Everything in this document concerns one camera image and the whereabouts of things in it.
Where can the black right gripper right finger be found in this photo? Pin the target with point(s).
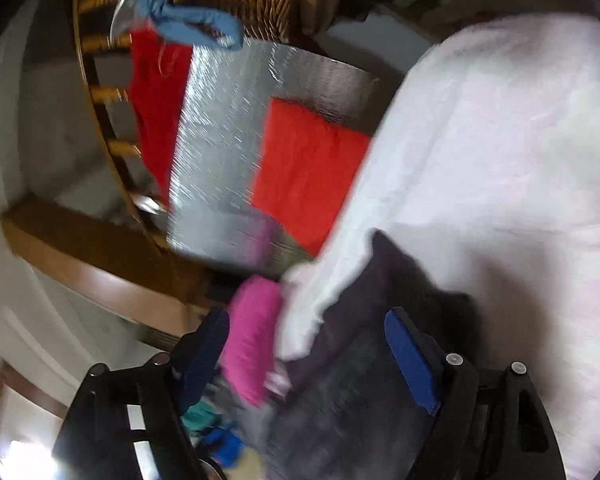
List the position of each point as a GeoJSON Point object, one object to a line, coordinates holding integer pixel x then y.
{"type": "Point", "coordinates": [486, 424]}

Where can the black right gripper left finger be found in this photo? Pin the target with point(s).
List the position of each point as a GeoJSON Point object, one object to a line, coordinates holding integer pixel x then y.
{"type": "Point", "coordinates": [127, 424]}

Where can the black puffer jacket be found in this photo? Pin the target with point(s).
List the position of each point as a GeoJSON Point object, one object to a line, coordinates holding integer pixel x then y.
{"type": "Point", "coordinates": [348, 414]}

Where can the teal garment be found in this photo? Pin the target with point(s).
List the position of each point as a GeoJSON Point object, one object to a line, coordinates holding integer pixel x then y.
{"type": "Point", "coordinates": [201, 417]}

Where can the grey garment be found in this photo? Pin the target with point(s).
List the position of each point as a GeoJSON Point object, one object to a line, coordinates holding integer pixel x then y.
{"type": "Point", "coordinates": [253, 423]}

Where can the blue garment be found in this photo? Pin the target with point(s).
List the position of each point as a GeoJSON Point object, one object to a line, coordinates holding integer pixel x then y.
{"type": "Point", "coordinates": [222, 444]}

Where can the pink pillow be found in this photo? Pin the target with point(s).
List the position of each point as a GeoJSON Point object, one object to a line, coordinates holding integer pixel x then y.
{"type": "Point", "coordinates": [248, 355]}

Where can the wooden bedside cabinet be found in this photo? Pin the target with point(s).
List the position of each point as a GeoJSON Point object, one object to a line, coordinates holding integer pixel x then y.
{"type": "Point", "coordinates": [113, 266]}

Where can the white fluffy bed blanket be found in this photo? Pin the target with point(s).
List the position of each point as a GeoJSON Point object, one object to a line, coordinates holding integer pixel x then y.
{"type": "Point", "coordinates": [486, 170]}

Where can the red cloth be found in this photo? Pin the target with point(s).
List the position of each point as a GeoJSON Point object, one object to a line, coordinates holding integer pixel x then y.
{"type": "Point", "coordinates": [307, 166]}

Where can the silver foil headboard panel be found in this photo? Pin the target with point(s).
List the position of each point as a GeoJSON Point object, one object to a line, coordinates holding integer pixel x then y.
{"type": "Point", "coordinates": [217, 149]}

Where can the red hanging garment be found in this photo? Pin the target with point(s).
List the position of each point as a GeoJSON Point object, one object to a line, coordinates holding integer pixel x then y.
{"type": "Point", "coordinates": [156, 93]}

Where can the light blue cloth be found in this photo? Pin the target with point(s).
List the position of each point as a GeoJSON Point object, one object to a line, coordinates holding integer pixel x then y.
{"type": "Point", "coordinates": [193, 26]}

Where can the wooden ladder frame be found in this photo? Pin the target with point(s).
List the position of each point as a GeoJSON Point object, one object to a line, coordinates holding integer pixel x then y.
{"type": "Point", "coordinates": [90, 26]}

